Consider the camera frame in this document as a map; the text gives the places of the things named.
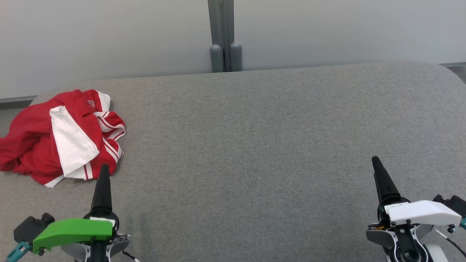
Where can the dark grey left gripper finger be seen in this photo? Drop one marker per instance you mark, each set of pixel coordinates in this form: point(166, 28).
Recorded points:
point(102, 193)

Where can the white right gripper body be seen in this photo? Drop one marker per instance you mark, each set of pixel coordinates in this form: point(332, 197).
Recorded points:
point(418, 213)

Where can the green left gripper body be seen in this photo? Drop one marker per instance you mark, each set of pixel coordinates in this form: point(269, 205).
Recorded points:
point(72, 231)

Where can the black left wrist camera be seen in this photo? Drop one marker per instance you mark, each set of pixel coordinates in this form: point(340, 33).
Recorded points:
point(29, 227)

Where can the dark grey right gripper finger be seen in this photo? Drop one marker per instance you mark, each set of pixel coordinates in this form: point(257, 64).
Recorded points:
point(385, 183)

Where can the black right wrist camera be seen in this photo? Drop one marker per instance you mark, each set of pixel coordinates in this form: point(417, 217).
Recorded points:
point(457, 205)

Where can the grey partition post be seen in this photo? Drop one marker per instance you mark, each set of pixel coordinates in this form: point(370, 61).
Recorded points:
point(222, 36)

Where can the red numbered basketball jersey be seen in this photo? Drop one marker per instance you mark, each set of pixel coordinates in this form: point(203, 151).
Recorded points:
point(72, 145)

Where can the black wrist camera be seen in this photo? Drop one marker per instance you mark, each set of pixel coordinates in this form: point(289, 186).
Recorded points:
point(29, 227)
point(457, 205)

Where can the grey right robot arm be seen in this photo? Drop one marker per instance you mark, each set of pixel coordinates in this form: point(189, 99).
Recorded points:
point(435, 254)

